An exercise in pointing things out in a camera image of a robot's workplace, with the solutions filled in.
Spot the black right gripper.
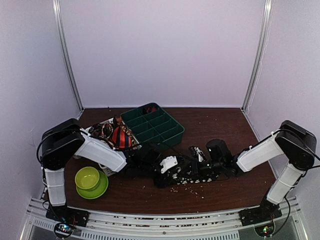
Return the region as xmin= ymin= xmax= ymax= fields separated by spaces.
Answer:
xmin=179 ymin=159 xmax=224 ymax=181

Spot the black white floral tie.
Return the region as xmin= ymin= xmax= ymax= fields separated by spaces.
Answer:
xmin=169 ymin=172 xmax=220 ymax=185

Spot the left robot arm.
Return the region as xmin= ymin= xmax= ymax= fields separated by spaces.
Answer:
xmin=36 ymin=117 xmax=178 ymax=222

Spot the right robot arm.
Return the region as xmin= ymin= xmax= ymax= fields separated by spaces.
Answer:
xmin=187 ymin=120 xmax=319 ymax=221

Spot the green divided organizer tray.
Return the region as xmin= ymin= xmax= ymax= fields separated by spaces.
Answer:
xmin=121 ymin=102 xmax=185 ymax=151

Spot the white plastic basket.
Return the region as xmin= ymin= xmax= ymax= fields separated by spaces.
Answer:
xmin=84 ymin=118 xmax=146 ymax=177

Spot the orange navy striped tie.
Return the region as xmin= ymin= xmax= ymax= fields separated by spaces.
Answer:
xmin=111 ymin=125 xmax=133 ymax=149

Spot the green plate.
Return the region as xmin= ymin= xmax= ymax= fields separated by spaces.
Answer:
xmin=76 ymin=170 xmax=109 ymax=200

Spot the red blue rolled tie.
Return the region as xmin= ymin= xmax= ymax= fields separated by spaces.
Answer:
xmin=142 ymin=105 xmax=158 ymax=115

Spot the green bowl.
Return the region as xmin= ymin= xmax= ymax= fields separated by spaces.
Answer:
xmin=74 ymin=166 xmax=100 ymax=191

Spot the white ceramic mug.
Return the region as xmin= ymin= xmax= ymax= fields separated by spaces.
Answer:
xmin=73 ymin=155 xmax=82 ymax=160

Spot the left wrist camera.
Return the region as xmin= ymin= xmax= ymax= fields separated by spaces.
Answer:
xmin=160 ymin=155 xmax=184 ymax=174

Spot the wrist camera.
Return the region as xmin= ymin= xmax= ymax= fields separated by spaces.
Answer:
xmin=160 ymin=155 xmax=184 ymax=174
xmin=189 ymin=146 xmax=206 ymax=163

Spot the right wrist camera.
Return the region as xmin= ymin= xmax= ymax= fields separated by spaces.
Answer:
xmin=189 ymin=146 xmax=206 ymax=163

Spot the aluminium front rail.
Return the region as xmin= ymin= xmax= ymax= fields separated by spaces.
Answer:
xmin=23 ymin=197 xmax=305 ymax=240

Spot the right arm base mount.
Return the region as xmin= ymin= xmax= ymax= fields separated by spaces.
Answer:
xmin=238 ymin=206 xmax=282 ymax=226

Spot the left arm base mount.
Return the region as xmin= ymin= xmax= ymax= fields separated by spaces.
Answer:
xmin=45 ymin=206 xmax=90 ymax=227

